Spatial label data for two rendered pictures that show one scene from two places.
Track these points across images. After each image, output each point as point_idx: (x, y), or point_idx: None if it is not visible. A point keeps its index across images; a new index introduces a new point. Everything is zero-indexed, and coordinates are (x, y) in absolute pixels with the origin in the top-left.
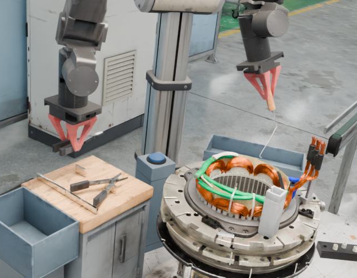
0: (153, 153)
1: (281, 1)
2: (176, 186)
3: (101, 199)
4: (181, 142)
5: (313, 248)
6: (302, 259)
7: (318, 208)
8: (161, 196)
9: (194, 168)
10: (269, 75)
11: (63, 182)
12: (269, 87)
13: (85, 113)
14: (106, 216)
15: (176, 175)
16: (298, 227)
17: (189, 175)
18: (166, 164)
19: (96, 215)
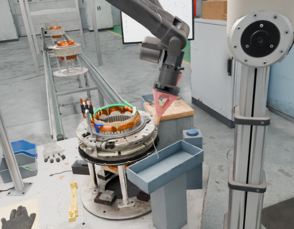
0: (196, 131)
1: (160, 40)
2: (140, 113)
3: (149, 102)
4: (234, 164)
5: (82, 156)
6: (81, 149)
7: (84, 141)
8: None
9: (149, 118)
10: (153, 93)
11: (173, 102)
12: (154, 103)
13: (159, 68)
14: (146, 108)
15: (149, 115)
16: (82, 130)
17: (144, 116)
18: (185, 135)
19: (145, 104)
